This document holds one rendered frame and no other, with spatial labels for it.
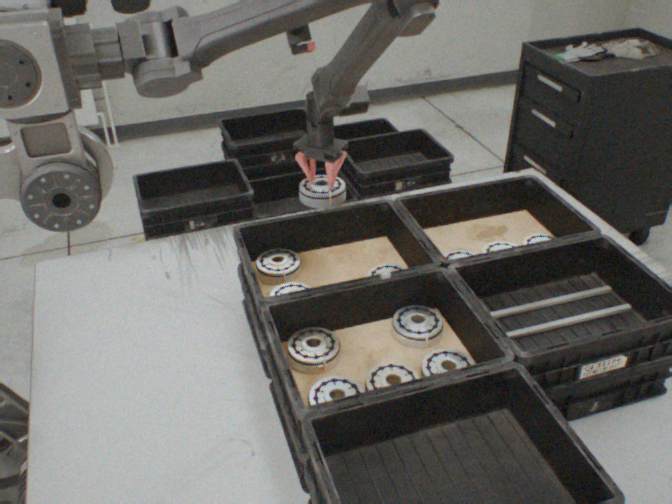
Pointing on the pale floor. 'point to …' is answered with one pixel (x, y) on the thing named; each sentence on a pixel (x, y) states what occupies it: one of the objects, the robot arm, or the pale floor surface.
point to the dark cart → (598, 127)
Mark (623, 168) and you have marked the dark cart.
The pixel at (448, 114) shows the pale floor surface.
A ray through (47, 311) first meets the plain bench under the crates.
